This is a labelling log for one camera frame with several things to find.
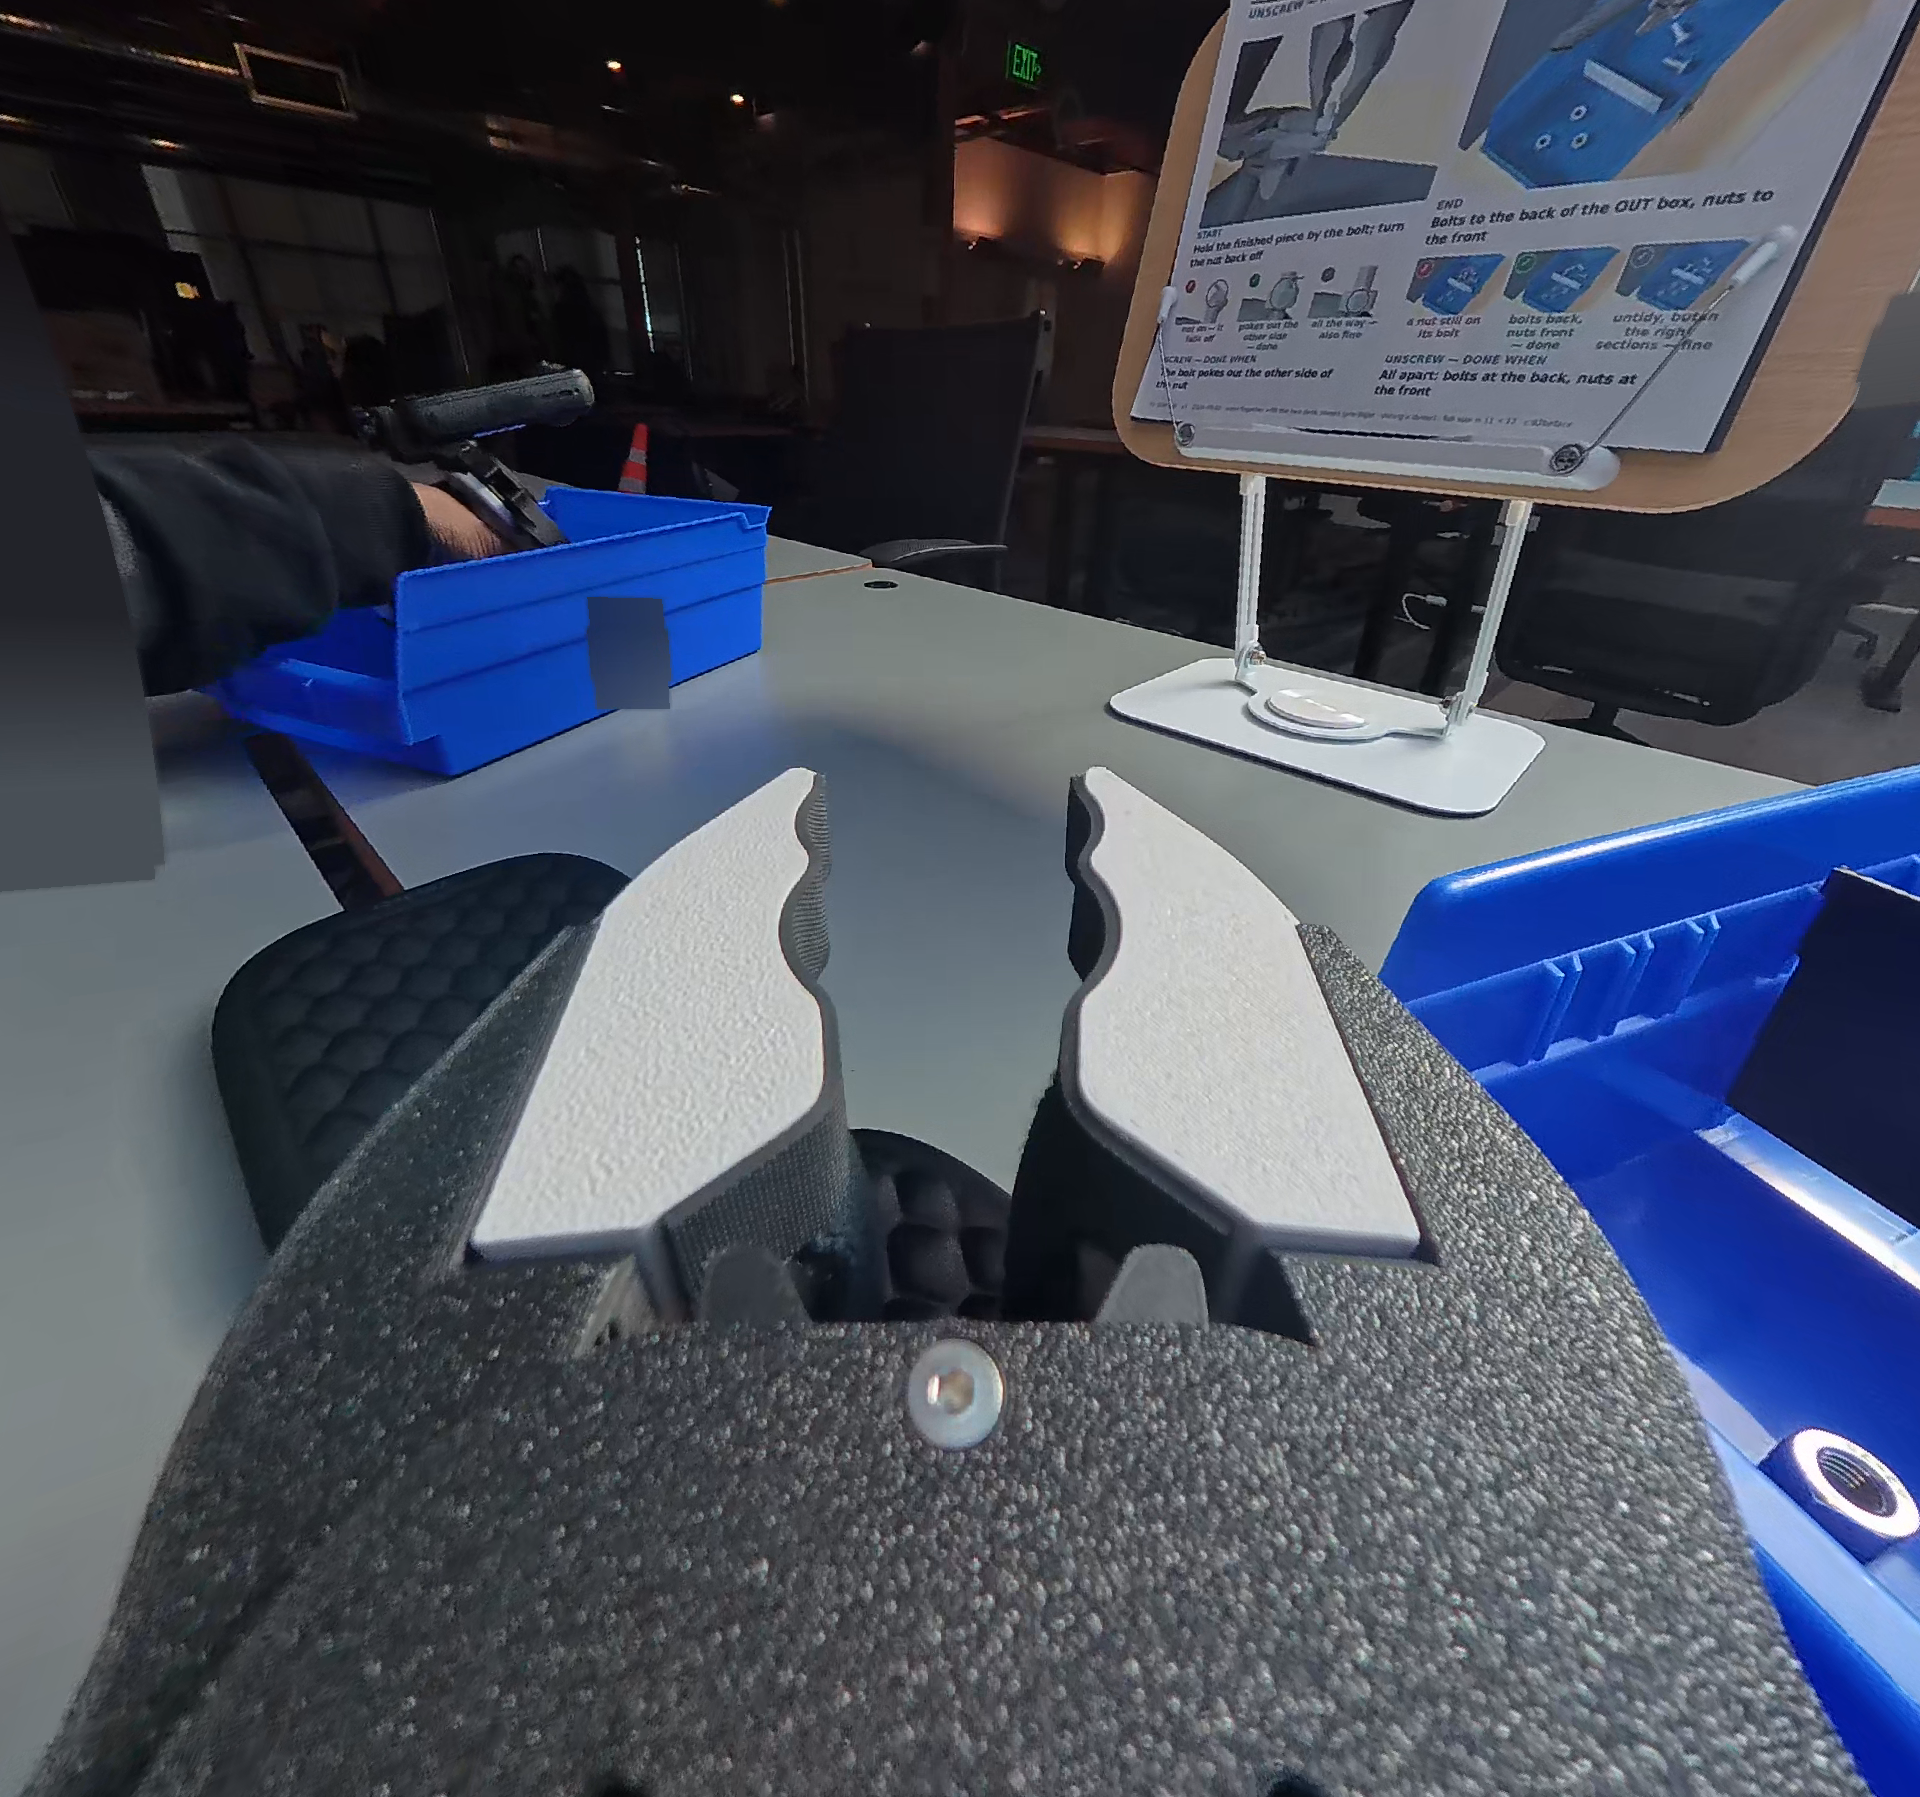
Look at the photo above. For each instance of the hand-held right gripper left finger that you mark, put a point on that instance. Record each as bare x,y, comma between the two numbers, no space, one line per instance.
660,1062

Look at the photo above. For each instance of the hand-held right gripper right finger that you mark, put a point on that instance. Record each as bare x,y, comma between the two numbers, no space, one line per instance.
1230,1077

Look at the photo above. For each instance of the blue plastic bin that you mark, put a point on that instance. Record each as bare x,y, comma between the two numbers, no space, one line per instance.
1576,956
495,657

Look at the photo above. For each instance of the person's left hand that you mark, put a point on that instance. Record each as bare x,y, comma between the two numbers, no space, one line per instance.
457,526

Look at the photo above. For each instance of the orange traffic cone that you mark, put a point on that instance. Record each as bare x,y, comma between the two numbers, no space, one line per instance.
636,466

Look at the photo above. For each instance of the black honeycomb wrist rest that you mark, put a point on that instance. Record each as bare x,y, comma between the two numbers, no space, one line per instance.
391,987

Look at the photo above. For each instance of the ceiling air vent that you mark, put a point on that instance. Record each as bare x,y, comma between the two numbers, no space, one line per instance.
294,79

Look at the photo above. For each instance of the black office chair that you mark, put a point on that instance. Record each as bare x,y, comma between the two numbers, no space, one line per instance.
930,433
1651,597

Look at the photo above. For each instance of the grey wood-edged table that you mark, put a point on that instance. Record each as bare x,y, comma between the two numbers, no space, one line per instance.
1072,439

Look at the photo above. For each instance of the black bin divider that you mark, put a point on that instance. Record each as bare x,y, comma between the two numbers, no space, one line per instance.
1845,1048

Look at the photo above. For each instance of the green exit sign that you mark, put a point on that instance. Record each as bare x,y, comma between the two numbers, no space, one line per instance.
1026,64

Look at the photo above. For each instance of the silver hex nut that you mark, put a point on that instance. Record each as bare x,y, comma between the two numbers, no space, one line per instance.
1785,1482

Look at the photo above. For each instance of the printed instruction sheet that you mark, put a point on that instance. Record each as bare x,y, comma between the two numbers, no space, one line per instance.
1501,222

